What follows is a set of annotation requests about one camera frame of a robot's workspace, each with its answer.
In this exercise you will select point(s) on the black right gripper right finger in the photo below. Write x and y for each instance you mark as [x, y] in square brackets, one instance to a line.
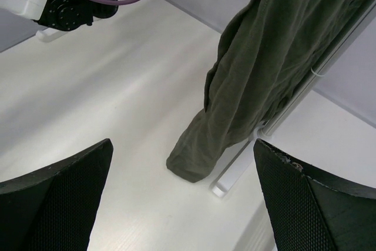
[312, 209]

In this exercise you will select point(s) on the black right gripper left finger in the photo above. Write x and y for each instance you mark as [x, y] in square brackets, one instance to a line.
[55, 207]

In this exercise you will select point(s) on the metal clothes rack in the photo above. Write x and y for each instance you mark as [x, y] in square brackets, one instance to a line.
[345, 76]

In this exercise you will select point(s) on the olive green hanging garment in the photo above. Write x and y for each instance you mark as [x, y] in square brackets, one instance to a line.
[264, 53]

